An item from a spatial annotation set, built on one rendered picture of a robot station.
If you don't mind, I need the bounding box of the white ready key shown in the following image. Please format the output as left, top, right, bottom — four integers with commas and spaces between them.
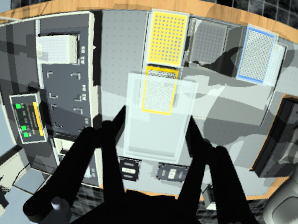
202, 184, 216, 210

